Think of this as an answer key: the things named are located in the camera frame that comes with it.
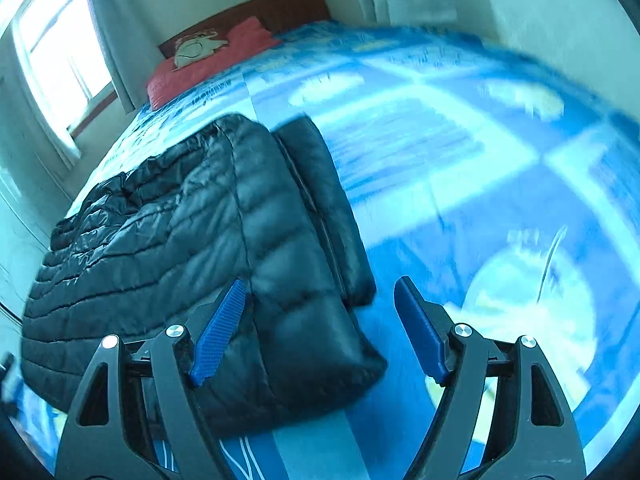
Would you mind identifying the wooden headboard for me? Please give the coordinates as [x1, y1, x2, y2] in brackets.
[159, 0, 332, 59]

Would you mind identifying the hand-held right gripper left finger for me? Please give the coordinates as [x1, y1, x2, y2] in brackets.
[54, 279, 248, 480]

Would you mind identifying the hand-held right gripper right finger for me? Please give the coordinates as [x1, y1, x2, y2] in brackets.
[394, 276, 587, 480]

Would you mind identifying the black puffer jacket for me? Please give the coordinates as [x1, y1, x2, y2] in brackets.
[20, 112, 389, 433]

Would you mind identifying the cream patterned cushion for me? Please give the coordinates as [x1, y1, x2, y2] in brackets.
[172, 30, 231, 69]

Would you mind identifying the red pillow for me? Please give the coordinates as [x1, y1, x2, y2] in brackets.
[146, 16, 282, 111]

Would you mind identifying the window with white frame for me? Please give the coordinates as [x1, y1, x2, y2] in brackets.
[10, 0, 119, 137]

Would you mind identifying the wardrobe with circle pattern doors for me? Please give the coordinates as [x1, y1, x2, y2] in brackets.
[0, 160, 71, 322]

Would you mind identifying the bed with blue patterned sheet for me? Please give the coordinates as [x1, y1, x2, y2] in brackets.
[25, 19, 640, 480]

